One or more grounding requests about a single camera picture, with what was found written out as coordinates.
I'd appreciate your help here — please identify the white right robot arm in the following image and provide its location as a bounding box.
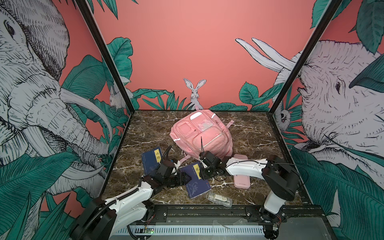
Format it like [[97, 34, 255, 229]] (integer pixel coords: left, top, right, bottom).
[[200, 151, 300, 215]]

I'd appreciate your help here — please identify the black frame post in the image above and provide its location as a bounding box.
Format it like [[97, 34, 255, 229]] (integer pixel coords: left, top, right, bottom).
[[74, 0, 136, 114], [269, 0, 342, 115]]

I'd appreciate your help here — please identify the clear plastic eraser box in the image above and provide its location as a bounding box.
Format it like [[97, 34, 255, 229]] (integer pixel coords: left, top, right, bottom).
[[206, 192, 233, 208]]

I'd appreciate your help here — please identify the black frame post right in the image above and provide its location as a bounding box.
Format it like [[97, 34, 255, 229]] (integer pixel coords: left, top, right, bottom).
[[269, 0, 342, 115]]

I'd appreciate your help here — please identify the dark blue book left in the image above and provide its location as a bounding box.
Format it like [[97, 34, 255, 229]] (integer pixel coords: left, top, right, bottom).
[[142, 147, 163, 176]]

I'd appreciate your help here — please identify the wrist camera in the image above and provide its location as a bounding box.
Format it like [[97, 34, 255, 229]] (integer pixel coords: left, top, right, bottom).
[[157, 161, 177, 178], [200, 151, 222, 168]]

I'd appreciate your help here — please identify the pink pencil case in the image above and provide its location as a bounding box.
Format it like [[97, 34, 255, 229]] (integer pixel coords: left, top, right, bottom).
[[233, 154, 251, 189]]

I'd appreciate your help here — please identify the black frame post left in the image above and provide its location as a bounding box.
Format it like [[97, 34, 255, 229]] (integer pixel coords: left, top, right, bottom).
[[74, 0, 136, 114]]

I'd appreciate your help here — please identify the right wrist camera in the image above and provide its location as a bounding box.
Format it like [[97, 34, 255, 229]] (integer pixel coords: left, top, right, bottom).
[[200, 151, 222, 168]]

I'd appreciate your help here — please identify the pink student backpack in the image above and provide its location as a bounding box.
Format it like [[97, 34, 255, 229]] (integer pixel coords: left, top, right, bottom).
[[170, 110, 234, 163]]

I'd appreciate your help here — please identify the dark blue book yellow label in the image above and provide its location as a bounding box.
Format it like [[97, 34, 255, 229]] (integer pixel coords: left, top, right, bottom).
[[180, 162, 211, 199]]

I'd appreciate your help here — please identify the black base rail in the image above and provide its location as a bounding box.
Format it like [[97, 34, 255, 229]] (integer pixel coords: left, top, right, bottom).
[[145, 205, 328, 223]]

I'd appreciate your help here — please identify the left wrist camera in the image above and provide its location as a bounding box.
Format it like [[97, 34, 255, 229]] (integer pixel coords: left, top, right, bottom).
[[157, 161, 177, 178]]

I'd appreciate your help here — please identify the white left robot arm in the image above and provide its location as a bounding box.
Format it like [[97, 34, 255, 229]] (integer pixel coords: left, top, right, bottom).
[[70, 171, 192, 240]]

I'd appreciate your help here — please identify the white ventilation grille strip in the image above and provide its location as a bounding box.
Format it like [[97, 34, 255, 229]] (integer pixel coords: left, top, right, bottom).
[[116, 225, 265, 236]]

